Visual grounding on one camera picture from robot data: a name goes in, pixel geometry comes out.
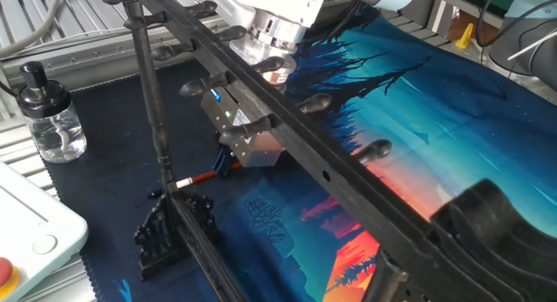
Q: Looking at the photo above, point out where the orange marker pen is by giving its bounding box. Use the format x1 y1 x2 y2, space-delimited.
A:
147 161 244 198

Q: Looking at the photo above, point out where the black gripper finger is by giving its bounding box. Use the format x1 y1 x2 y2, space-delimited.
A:
211 145 227 175
221 156 240 178

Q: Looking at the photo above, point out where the pale teach pendant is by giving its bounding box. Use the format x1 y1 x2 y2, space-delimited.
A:
0 160 90 302

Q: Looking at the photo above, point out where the aluminium table rail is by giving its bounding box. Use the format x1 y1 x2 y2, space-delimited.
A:
0 14 314 92

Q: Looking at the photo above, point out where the yellow plastic clip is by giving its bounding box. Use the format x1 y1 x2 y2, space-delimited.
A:
454 22 476 50

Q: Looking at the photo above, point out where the thick grey cable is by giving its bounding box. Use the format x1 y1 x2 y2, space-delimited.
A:
0 0 70 59

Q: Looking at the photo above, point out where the glass bottle black cap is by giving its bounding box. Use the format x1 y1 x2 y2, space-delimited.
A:
16 61 88 164

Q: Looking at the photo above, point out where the long black cable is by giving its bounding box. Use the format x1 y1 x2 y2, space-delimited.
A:
475 0 557 49

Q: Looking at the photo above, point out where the colourful sunset landscape mat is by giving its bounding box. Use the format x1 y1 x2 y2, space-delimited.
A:
43 5 557 302

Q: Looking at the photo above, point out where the black wooden pen rack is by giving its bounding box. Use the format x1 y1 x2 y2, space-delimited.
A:
102 0 557 302

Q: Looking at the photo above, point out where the white thin strip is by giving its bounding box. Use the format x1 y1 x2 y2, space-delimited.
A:
506 27 557 62

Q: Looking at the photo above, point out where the silver Schunk gripper body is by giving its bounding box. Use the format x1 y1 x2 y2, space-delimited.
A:
200 87 286 168

